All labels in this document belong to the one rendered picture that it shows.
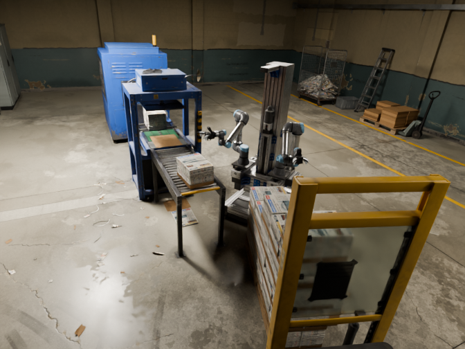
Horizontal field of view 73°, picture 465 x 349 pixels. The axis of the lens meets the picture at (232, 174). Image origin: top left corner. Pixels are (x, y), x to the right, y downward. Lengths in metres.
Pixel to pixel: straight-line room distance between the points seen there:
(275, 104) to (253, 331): 2.39
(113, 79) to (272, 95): 3.61
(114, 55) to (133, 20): 5.30
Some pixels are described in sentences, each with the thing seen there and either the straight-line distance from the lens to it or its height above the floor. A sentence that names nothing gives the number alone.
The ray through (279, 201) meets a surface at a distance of 2.77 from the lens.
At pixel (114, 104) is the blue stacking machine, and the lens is 6.60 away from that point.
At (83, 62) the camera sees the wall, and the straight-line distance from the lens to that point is 11.62.
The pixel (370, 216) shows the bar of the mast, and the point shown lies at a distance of 1.69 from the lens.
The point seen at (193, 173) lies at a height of 0.99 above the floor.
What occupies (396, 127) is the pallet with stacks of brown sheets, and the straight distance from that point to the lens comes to 9.03.
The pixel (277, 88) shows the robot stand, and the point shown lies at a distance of 3.71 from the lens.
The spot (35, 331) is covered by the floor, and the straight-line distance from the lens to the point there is 3.43.
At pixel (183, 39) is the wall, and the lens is 12.05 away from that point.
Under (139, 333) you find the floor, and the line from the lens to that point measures 3.14.
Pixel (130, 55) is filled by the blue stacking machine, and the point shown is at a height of 1.71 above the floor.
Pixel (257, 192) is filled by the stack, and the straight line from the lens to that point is 3.33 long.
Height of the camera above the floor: 2.50
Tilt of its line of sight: 27 degrees down
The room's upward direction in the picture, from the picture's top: 3 degrees clockwise
